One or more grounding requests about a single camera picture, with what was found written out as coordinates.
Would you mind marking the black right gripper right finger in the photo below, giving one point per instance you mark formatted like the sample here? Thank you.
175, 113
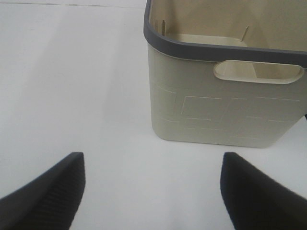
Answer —
254, 201

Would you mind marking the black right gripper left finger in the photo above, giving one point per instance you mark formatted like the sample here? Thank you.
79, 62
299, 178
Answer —
50, 201

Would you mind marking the beige plastic basket grey rim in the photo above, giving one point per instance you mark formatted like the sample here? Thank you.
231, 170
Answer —
229, 72

